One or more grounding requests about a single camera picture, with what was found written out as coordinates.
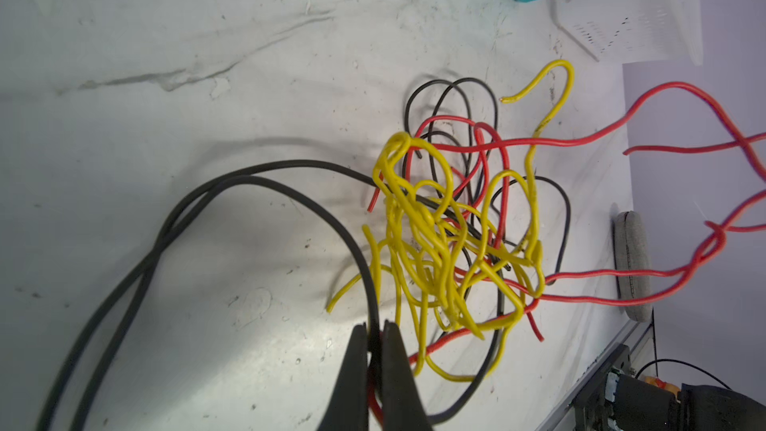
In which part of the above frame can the long black cable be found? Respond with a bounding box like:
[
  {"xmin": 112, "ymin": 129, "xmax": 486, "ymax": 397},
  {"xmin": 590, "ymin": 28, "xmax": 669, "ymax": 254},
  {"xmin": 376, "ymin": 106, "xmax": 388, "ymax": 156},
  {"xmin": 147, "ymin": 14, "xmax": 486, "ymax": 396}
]
[{"xmin": 34, "ymin": 77, "xmax": 573, "ymax": 431}]

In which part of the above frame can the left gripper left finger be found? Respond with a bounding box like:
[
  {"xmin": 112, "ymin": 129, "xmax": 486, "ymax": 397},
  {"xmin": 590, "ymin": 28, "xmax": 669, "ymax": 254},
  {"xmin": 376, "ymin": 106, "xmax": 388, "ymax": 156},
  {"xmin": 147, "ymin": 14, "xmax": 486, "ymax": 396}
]
[{"xmin": 317, "ymin": 324, "xmax": 368, "ymax": 431}]

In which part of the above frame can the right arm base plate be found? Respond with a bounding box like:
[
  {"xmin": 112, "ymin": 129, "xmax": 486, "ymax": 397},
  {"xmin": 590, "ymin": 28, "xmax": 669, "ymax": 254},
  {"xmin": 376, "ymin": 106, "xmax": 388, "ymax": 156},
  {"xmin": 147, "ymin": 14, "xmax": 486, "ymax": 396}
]
[{"xmin": 572, "ymin": 344, "xmax": 765, "ymax": 430}]

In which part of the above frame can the yellow cable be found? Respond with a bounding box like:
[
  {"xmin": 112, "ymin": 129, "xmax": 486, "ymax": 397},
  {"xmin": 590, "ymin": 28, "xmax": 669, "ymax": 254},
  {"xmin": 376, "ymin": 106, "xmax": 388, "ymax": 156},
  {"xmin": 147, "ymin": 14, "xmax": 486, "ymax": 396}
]
[{"xmin": 325, "ymin": 59, "xmax": 576, "ymax": 384}]

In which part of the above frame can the right white plastic basket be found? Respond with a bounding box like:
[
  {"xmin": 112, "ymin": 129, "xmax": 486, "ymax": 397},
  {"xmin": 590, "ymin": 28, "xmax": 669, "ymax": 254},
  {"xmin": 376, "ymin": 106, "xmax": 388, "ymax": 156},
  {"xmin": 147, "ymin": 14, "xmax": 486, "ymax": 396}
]
[{"xmin": 553, "ymin": 0, "xmax": 703, "ymax": 66}]

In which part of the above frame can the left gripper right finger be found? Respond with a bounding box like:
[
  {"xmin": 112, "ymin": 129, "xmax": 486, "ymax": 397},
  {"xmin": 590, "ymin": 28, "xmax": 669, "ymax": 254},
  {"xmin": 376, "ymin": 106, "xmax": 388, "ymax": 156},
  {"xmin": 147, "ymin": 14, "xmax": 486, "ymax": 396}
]
[{"xmin": 380, "ymin": 321, "xmax": 432, "ymax": 431}]

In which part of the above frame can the red cable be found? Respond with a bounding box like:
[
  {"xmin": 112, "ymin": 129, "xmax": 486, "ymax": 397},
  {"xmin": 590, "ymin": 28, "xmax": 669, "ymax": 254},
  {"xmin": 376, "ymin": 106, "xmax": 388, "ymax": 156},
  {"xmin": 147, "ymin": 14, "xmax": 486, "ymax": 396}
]
[{"xmin": 366, "ymin": 81, "xmax": 766, "ymax": 426}]

